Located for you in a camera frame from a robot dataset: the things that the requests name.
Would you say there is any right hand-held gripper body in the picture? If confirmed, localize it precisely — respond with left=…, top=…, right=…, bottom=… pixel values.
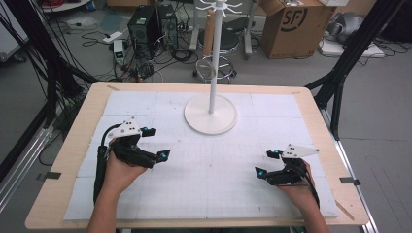
left=265, top=144, right=320, bottom=187

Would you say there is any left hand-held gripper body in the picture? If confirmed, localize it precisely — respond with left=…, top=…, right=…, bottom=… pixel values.
left=109, top=116, right=159, bottom=169

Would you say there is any white hook stand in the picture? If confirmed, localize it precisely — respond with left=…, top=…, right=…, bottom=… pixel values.
left=184, top=0, right=243, bottom=136

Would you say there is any wooden-handled wire strainer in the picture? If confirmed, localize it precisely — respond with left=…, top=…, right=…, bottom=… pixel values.
left=194, top=9, right=218, bottom=85

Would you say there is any person's right hand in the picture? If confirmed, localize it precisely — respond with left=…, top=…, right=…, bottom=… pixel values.
left=279, top=164, right=317, bottom=210

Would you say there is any person's left hand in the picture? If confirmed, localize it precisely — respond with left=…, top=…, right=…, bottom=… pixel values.
left=103, top=150, right=149, bottom=194

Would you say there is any white foam mat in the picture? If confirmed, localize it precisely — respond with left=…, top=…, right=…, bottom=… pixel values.
left=62, top=90, right=341, bottom=221

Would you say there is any black tape strip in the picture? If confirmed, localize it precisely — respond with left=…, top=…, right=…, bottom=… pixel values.
left=338, top=176, right=361, bottom=186
left=36, top=171, right=62, bottom=182

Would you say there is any white device with green display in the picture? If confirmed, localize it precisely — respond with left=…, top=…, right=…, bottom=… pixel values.
left=112, top=39, right=126, bottom=66

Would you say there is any large black computer tower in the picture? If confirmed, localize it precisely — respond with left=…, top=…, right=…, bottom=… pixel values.
left=126, top=6, right=160, bottom=61

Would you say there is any white power strip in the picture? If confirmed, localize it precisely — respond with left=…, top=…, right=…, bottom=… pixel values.
left=102, top=30, right=124, bottom=45

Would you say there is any slim black computer tower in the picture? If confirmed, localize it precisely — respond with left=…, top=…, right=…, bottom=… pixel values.
left=156, top=3, right=180, bottom=51

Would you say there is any grey metal stand leg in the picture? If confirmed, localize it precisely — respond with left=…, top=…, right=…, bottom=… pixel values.
left=243, top=0, right=255, bottom=56
left=189, top=0, right=201, bottom=51

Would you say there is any black round stool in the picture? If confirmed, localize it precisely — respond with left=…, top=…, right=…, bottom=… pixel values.
left=193, top=17, right=247, bottom=85

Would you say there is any brown cardboard box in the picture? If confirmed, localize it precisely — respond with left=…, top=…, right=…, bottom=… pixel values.
left=257, top=0, right=338, bottom=60

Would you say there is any white flat board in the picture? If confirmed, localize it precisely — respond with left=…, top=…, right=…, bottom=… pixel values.
left=319, top=38, right=387, bottom=59

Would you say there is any dark grey device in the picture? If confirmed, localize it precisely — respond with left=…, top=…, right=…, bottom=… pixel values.
left=326, top=12, right=364, bottom=44

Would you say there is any round white table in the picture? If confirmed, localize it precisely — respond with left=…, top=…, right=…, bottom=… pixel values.
left=41, top=0, right=95, bottom=14

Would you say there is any thin black cable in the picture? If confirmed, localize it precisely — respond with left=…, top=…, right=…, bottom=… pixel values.
left=291, top=161, right=322, bottom=209

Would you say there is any black sleeved cable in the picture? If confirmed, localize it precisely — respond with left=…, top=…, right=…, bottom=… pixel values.
left=92, top=123, right=122, bottom=206

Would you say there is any aluminium rail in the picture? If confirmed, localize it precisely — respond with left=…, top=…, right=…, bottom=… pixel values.
left=0, top=124, right=55, bottom=213
left=319, top=108, right=381, bottom=233

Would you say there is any coiled black cable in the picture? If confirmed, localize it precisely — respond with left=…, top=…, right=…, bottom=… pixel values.
left=170, top=48, right=199, bottom=65

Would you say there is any black metal frame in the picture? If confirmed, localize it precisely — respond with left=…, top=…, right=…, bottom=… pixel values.
left=0, top=0, right=99, bottom=183
left=304, top=0, right=407, bottom=142

